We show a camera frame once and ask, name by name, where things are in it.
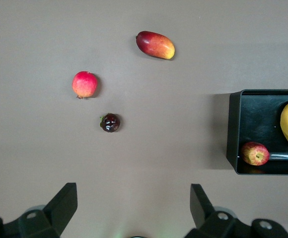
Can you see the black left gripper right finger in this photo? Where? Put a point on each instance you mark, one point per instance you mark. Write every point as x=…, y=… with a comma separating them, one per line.
x=221, y=225

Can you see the dark purple plum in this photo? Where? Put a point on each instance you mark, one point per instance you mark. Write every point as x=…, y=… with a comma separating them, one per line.
x=110, y=122

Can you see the small red yellow apple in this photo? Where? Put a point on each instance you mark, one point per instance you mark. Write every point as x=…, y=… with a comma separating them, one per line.
x=255, y=153

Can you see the black plastic box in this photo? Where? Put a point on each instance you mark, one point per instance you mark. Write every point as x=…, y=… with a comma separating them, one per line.
x=258, y=124

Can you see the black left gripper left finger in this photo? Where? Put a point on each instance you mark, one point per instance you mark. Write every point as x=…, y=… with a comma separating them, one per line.
x=47, y=223

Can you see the red yellow mango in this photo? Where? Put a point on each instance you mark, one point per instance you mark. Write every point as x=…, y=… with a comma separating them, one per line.
x=156, y=45

